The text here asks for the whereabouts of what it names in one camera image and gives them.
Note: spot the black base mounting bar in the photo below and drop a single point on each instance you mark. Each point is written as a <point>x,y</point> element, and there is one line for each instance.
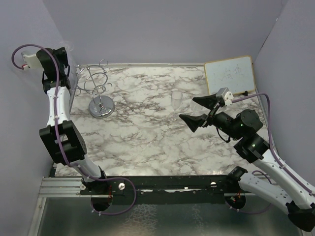
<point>164,190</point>

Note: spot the chrome wine glass rack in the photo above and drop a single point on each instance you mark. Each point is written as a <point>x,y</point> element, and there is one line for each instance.
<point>92,79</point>

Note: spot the small whiteboard on stand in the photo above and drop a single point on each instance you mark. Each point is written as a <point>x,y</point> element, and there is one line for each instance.
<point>236,74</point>

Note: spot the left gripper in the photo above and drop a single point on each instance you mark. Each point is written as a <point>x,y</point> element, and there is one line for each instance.
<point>61,52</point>

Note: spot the clear wine glass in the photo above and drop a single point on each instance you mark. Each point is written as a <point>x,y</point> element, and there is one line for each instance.
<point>176,99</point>
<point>72,64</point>
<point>196,108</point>

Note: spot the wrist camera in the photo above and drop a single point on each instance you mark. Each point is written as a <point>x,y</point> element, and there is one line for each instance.
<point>30,61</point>
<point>224,97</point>

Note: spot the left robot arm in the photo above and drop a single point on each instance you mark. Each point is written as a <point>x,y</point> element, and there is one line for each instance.
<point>60,136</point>

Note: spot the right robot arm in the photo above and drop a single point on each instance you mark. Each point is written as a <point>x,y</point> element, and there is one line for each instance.
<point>291,194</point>

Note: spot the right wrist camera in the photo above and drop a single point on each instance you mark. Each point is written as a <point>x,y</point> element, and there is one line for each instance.
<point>224,97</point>

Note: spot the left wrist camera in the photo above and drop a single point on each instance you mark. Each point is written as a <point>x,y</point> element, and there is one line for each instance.
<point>30,61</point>

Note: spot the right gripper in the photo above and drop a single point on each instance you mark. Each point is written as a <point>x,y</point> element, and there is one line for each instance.
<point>194,122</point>

